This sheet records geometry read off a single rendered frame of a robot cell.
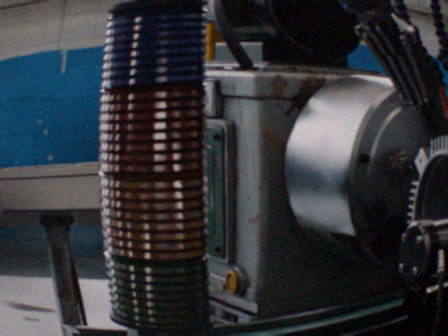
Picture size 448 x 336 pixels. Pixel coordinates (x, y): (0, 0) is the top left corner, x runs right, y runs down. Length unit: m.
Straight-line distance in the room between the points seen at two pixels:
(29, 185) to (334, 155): 0.39
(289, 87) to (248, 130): 0.08
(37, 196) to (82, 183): 0.06
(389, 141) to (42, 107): 5.41
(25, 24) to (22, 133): 0.78
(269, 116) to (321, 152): 0.14
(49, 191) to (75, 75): 5.58
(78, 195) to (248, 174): 0.42
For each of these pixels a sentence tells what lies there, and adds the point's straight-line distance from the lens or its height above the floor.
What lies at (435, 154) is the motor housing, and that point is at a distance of 1.11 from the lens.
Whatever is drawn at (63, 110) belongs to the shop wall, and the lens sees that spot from 6.66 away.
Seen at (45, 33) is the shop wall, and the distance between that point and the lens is 6.60.
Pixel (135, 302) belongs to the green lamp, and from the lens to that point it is 0.60.
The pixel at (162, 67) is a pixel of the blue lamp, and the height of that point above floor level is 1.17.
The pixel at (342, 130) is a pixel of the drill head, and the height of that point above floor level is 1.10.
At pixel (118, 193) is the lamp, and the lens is 0.59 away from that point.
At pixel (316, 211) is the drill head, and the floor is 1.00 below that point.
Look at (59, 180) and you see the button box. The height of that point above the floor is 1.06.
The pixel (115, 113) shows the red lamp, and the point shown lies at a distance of 0.59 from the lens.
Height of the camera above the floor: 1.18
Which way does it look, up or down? 5 degrees down
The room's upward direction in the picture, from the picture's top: 1 degrees counter-clockwise
